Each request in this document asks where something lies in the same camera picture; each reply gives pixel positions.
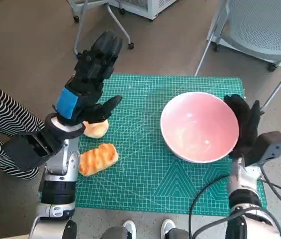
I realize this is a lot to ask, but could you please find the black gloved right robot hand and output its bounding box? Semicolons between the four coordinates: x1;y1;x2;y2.
223;94;262;160

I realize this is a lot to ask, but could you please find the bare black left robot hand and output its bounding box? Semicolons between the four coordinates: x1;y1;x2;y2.
52;29;123;126

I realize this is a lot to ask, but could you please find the pink bowl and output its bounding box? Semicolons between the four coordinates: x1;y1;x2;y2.
160;91;240;164

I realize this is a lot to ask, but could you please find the long striped bread loaf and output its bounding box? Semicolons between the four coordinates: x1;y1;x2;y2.
78;143;119;177

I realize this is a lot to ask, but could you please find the round bread bun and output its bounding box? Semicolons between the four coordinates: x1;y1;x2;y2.
83;119;110;139

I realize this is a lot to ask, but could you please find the person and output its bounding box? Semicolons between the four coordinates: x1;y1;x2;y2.
0;74;47;180

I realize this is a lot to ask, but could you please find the white desk unit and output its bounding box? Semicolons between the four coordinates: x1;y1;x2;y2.
110;0;181;20

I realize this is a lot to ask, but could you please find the green cutting mat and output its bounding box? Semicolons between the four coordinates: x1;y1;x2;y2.
40;72;268;210

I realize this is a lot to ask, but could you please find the grey mesh chair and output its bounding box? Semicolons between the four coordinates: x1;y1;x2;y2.
194;0;281;110

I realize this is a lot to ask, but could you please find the white foot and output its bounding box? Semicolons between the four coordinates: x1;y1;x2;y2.
160;219;176;239
122;220;137;239

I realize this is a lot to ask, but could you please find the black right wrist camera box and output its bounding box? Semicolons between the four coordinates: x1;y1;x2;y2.
244;131;281;166

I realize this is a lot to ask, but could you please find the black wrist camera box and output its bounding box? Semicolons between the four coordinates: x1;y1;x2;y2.
244;131;281;166
2;131;64;172

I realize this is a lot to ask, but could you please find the grey chair frame with casters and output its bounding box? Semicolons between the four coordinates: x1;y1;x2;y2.
67;0;135;57

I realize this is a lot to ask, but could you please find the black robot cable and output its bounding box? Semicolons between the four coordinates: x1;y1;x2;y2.
259;165;281;212
191;205;263;239
187;177;232;239

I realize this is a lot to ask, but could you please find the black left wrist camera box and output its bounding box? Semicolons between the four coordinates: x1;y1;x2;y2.
2;131;64;172

